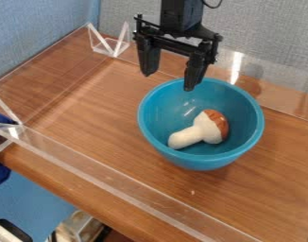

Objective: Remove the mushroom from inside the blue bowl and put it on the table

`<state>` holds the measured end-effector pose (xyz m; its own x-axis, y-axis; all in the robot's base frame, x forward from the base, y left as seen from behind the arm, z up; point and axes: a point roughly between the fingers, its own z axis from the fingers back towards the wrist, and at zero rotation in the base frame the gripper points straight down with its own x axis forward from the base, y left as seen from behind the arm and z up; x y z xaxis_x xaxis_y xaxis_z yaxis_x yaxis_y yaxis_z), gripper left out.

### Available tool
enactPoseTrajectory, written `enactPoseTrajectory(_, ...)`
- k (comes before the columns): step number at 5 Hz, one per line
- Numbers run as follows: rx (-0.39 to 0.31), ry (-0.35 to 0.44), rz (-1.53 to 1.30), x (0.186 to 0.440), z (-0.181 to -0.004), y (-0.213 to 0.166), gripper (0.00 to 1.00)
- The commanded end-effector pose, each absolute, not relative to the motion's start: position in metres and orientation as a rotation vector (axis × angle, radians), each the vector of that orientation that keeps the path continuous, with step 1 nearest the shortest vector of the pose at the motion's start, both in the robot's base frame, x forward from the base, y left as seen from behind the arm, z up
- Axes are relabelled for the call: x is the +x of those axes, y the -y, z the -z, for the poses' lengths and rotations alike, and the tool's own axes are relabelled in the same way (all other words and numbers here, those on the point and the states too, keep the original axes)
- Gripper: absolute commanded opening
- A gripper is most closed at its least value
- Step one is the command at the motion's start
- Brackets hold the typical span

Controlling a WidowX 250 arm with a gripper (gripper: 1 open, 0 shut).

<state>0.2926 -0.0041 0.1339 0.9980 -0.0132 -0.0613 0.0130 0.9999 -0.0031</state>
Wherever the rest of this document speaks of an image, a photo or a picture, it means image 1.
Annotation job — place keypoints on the clear acrylic left bracket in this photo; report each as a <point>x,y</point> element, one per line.
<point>11,126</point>

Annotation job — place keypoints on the blue plastic bowl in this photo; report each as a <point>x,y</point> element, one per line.
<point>169,110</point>

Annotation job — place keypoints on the clear acrylic back barrier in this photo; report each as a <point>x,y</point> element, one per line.
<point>278,85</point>

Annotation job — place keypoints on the black white object below table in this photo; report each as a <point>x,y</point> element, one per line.
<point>11,233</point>

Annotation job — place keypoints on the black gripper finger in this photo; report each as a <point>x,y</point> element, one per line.
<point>195,70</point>
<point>149,54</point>

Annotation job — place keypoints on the clear acrylic front barrier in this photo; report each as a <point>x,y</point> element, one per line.
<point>62,163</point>

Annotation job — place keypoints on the clear acrylic corner bracket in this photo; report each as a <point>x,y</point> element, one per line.
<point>109,46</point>

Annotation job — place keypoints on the clear acrylic barrier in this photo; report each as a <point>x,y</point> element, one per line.
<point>278,85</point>
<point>62,163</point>

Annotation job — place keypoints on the clear box below table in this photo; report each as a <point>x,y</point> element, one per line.
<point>79,228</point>

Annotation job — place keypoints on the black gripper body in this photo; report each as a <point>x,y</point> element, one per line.
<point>182,41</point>

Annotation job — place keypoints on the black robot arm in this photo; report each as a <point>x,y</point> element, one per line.
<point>182,13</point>

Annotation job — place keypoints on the white brown toy mushroom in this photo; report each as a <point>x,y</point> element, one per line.
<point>210,129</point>

